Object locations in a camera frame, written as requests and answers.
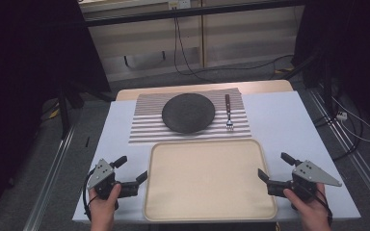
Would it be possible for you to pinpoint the white cable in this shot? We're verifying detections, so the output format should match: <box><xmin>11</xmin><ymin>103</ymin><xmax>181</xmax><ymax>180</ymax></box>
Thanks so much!
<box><xmin>330</xmin><ymin>95</ymin><xmax>370</xmax><ymax>143</ymax></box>

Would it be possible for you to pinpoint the person's right hand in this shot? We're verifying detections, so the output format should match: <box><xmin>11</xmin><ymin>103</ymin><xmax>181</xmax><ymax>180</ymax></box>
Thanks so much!
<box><xmin>282</xmin><ymin>183</ymin><xmax>331</xmax><ymax>224</ymax></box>

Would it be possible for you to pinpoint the person's left hand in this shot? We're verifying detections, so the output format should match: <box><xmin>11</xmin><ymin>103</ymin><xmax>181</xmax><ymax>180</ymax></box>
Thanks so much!
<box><xmin>89</xmin><ymin>183</ymin><xmax>122</xmax><ymax>222</ymax></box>

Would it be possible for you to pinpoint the black curtain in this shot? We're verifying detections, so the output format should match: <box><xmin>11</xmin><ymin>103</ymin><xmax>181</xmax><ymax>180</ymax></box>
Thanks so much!
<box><xmin>0</xmin><ymin>0</ymin><xmax>112</xmax><ymax>222</ymax></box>
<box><xmin>292</xmin><ymin>0</ymin><xmax>370</xmax><ymax>133</ymax></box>

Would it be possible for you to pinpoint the dark round plate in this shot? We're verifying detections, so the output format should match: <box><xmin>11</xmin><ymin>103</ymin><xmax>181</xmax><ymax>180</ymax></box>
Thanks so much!
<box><xmin>161</xmin><ymin>92</ymin><xmax>217</xmax><ymax>135</ymax></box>

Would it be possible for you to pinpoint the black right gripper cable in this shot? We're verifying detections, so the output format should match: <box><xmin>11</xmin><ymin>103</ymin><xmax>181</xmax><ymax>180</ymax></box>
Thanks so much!
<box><xmin>313</xmin><ymin>188</ymin><xmax>334</xmax><ymax>225</ymax></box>

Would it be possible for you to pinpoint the black tripod stand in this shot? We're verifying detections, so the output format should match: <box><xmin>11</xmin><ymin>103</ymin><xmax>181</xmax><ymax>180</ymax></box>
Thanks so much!
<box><xmin>283</xmin><ymin>47</ymin><xmax>340</xmax><ymax>120</ymax></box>
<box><xmin>56</xmin><ymin>81</ymin><xmax>114</xmax><ymax>140</ymax></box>

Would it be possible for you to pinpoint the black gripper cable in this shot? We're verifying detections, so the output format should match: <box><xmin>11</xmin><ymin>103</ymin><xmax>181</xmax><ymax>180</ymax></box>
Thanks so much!
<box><xmin>313</xmin><ymin>188</ymin><xmax>334</xmax><ymax>225</ymax></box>
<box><xmin>82</xmin><ymin>168</ymin><xmax>98</xmax><ymax>223</ymax></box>

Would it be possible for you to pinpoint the beige rectangular tray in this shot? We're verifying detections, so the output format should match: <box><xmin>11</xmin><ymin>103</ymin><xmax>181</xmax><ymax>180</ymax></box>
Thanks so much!
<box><xmin>143</xmin><ymin>138</ymin><xmax>278</xmax><ymax>222</ymax></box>

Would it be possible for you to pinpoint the aluminium floor rail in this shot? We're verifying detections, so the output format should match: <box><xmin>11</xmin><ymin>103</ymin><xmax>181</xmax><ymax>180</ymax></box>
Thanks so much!
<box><xmin>22</xmin><ymin>126</ymin><xmax>76</xmax><ymax>231</ymax></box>
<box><xmin>307</xmin><ymin>88</ymin><xmax>370</xmax><ymax>208</ymax></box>

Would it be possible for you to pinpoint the black hanging cable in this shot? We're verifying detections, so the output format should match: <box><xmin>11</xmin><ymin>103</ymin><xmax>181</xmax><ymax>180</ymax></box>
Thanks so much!
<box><xmin>172</xmin><ymin>7</ymin><xmax>296</xmax><ymax>83</ymax></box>

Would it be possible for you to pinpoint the fork with brown handle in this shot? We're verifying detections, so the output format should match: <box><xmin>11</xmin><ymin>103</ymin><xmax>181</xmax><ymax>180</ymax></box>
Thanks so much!
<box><xmin>224</xmin><ymin>93</ymin><xmax>235</xmax><ymax>132</ymax></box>

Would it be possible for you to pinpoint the black horizontal bar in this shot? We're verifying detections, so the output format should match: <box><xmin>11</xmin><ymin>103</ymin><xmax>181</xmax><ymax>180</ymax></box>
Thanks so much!
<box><xmin>82</xmin><ymin>0</ymin><xmax>304</xmax><ymax>28</ymax></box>

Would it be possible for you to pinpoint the black floor cable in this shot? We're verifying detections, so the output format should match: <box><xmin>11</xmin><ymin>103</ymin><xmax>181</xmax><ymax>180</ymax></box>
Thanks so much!
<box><xmin>312</xmin><ymin>107</ymin><xmax>365</xmax><ymax>163</ymax></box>

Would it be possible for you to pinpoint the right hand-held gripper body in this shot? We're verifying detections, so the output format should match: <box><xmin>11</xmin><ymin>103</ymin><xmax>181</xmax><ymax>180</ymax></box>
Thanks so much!
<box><xmin>266</xmin><ymin>159</ymin><xmax>343</xmax><ymax>203</ymax></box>

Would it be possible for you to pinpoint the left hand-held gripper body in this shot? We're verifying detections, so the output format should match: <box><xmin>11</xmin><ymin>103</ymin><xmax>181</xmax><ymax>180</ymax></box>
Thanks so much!
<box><xmin>87</xmin><ymin>158</ymin><xmax>140</xmax><ymax>201</ymax></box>

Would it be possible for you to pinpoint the striped grey placemat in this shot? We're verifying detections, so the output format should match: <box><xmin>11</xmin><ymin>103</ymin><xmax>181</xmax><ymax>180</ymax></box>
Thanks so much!
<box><xmin>127</xmin><ymin>87</ymin><xmax>252</xmax><ymax>145</ymax></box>

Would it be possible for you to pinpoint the white wall socket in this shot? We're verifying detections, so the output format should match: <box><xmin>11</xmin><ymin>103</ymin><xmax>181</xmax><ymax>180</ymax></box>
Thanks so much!
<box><xmin>168</xmin><ymin>0</ymin><xmax>193</xmax><ymax>11</ymax></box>

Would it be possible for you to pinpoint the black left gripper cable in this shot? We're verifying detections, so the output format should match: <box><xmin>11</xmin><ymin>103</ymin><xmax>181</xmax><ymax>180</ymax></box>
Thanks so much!
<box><xmin>82</xmin><ymin>168</ymin><xmax>98</xmax><ymax>223</ymax></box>

